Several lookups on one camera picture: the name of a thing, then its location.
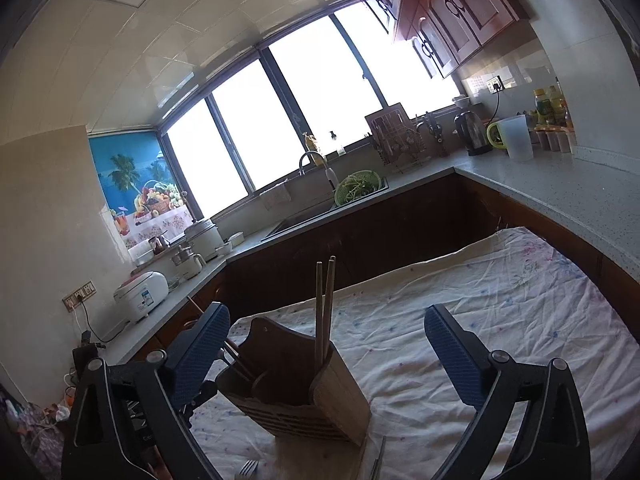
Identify yellow condiment bottle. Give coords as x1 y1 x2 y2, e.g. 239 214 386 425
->
531 88 551 126
546 85 568 127

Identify wooden cutting board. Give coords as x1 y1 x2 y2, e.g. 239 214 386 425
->
364 102 413 146

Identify white pitcher green handle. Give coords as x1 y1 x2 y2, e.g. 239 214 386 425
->
486 114 535 163

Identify wire dish rack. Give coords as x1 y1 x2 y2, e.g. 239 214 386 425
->
367 120 433 166

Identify wooden utensil holder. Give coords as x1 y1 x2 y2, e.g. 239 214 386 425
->
216 316 372 447

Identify white rice cooker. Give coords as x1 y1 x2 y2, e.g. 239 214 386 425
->
113 271 170 324

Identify grey stone countertop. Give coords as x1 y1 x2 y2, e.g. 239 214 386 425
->
92 152 640 311

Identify kitchen window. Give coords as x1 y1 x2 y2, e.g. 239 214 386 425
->
157 2 463 221

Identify kitchen sink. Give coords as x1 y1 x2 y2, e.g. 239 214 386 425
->
260 180 391 241

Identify metal chopstick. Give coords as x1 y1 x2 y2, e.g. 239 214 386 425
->
370 435 387 480

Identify wall socket strip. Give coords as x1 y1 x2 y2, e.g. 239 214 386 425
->
62 280 97 307

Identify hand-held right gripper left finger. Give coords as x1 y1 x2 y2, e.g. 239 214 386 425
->
61 301 232 480

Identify black phone tripod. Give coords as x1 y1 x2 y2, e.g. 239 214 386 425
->
80 330 107 353

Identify green colander with vegetables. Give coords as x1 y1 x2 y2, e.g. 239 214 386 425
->
334 170 383 207

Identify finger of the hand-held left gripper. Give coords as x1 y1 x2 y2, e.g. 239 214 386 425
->
181 381 220 423

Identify brown wooden wall cabinets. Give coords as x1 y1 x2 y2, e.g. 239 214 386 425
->
345 0 531 80

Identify spice jar rack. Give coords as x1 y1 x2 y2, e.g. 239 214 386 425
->
534 122 577 154

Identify tropical fruit window blind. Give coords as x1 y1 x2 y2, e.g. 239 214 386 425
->
89 132 196 251

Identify scissors holder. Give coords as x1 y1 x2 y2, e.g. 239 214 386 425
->
425 112 451 158

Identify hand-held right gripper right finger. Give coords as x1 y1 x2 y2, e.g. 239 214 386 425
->
424 304 592 480

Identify white electric cooking pot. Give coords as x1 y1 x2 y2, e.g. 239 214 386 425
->
184 218 223 261

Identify white dish cloth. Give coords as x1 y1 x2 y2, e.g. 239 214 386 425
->
260 182 292 211

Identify steel electric kettle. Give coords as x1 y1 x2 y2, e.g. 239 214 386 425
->
453 110 493 157

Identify steel sink faucet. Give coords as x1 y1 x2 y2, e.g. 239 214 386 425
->
298 151 337 192

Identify small white electric kettle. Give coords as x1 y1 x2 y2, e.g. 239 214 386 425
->
171 245 207 281

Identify white floral tablecloth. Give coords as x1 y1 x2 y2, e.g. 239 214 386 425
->
187 226 632 480

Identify plain wooden chopstick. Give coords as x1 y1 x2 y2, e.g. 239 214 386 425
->
186 296 255 381

